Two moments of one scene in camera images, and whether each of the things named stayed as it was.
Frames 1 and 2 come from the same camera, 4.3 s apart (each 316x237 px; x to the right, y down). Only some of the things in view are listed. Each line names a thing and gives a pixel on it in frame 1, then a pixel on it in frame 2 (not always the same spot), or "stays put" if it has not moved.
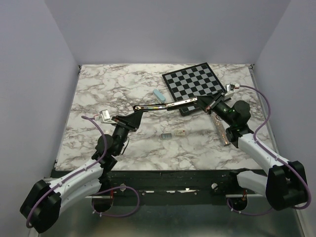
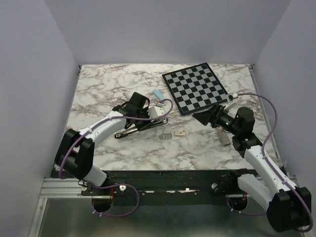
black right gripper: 208,102 to 204,116
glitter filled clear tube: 221,129 stays put
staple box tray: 164,136 stays put
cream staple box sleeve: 180,132 stays put
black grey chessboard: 190,82 stays put
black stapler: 184,101 to 153,124
